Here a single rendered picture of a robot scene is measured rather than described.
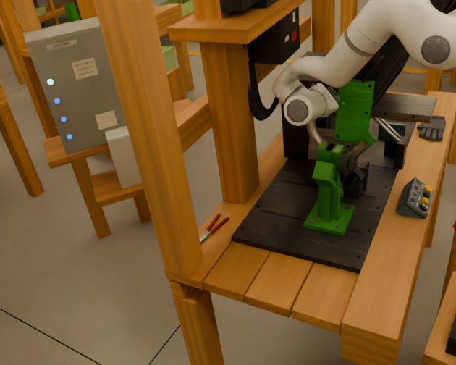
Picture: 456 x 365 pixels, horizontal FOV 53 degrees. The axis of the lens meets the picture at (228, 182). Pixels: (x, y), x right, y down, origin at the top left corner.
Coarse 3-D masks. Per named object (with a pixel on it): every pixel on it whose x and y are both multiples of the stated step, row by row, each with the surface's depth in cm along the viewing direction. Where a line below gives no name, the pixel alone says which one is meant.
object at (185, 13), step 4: (172, 0) 705; (176, 0) 713; (180, 0) 722; (184, 0) 722; (188, 0) 718; (192, 0) 682; (160, 4) 683; (164, 4) 692; (184, 4) 669; (188, 4) 678; (192, 4) 685; (184, 8) 670; (188, 8) 679; (192, 8) 687; (184, 12) 672; (188, 12) 681; (192, 12) 686; (184, 16) 672; (188, 16) 680; (164, 28) 636; (160, 32) 627; (164, 32) 634; (160, 36) 629
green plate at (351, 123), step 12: (348, 84) 150; (360, 84) 148; (372, 84) 146; (348, 96) 151; (360, 96) 149; (372, 96) 148; (348, 108) 152; (360, 108) 151; (336, 120) 156; (348, 120) 154; (360, 120) 152; (336, 132) 157; (348, 132) 155; (360, 132) 153
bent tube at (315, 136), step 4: (328, 88) 147; (332, 88) 149; (332, 92) 147; (336, 92) 149; (332, 96) 147; (336, 96) 147; (336, 100) 147; (308, 124) 154; (312, 124) 154; (308, 128) 155; (312, 128) 154; (308, 132) 155; (312, 132) 154; (316, 132) 155; (312, 136) 155; (316, 136) 154; (320, 136) 155; (316, 140) 154; (320, 140) 154; (324, 140) 155; (316, 144) 155; (320, 144) 154
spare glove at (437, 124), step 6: (432, 120) 191; (438, 120) 190; (444, 120) 190; (420, 126) 189; (426, 126) 188; (432, 126) 187; (438, 126) 186; (444, 126) 187; (426, 132) 185; (432, 132) 185; (438, 132) 184; (426, 138) 182; (432, 138) 181; (438, 138) 180
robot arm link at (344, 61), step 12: (336, 48) 109; (348, 48) 105; (300, 60) 119; (312, 60) 117; (324, 60) 113; (336, 60) 109; (348, 60) 107; (360, 60) 106; (288, 72) 121; (300, 72) 118; (312, 72) 116; (324, 72) 113; (336, 72) 111; (348, 72) 110; (276, 84) 126; (288, 84) 125; (300, 84) 126; (336, 84) 114; (276, 96) 129
